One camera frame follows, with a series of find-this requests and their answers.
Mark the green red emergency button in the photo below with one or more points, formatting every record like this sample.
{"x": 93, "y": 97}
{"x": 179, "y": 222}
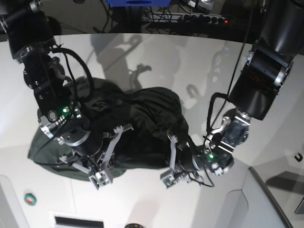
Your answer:
{"x": 30, "y": 199}

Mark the dark green t-shirt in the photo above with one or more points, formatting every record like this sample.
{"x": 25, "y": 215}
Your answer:
{"x": 153, "y": 112}

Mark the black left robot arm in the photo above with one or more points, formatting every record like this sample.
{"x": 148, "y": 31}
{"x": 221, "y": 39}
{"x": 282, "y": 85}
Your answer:
{"x": 268, "y": 65}

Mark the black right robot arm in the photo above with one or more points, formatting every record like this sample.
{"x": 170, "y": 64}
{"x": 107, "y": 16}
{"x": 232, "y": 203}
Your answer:
{"x": 61, "y": 111}

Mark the grey monitor frame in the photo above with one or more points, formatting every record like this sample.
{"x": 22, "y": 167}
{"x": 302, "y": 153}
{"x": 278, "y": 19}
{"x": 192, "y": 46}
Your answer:
{"x": 271, "y": 199}

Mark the black round knob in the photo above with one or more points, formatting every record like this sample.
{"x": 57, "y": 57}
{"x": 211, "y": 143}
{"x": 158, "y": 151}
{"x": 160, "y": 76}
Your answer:
{"x": 134, "y": 225}

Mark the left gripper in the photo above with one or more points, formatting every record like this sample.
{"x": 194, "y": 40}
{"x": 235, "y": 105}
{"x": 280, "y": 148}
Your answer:
{"x": 185, "y": 162}

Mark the white power strip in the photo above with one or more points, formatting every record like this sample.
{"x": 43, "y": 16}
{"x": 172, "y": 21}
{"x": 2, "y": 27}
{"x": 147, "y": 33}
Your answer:
{"x": 179, "y": 18}

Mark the black u-shaped hook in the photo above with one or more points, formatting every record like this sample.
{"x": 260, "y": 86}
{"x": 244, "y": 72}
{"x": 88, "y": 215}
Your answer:
{"x": 299, "y": 157}

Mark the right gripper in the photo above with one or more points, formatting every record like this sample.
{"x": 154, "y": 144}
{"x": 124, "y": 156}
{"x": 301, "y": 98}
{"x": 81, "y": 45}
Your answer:
{"x": 91, "y": 151}

